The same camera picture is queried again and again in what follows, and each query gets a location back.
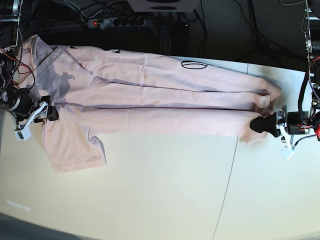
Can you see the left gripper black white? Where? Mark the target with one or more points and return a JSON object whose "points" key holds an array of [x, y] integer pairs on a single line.
{"points": [[293, 123]]}

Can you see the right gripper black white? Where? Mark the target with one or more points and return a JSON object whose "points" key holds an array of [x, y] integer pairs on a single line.
{"points": [[20, 103]]}

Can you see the pink T-shirt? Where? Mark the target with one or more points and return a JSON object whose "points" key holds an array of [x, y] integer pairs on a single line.
{"points": [[98, 91]]}

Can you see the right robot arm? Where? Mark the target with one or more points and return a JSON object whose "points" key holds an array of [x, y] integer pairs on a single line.
{"points": [[11, 52]]}

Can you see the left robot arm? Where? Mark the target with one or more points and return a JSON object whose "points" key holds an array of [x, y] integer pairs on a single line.
{"points": [[312, 43]]}

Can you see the white power strip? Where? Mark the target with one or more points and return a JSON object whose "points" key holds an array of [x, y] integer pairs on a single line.
{"points": [[114, 22]]}

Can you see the black table leg column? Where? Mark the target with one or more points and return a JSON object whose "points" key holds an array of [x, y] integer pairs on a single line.
{"points": [[174, 39]]}

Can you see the white box under table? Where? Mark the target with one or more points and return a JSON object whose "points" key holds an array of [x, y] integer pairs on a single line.
{"points": [[180, 6]]}

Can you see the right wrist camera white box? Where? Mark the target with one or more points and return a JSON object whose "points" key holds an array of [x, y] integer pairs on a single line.
{"points": [[23, 134]]}

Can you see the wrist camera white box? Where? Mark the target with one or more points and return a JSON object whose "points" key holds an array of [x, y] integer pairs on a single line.
{"points": [[287, 153], [23, 134]]}

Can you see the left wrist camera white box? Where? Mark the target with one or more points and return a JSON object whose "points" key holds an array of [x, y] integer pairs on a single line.
{"points": [[287, 153]]}

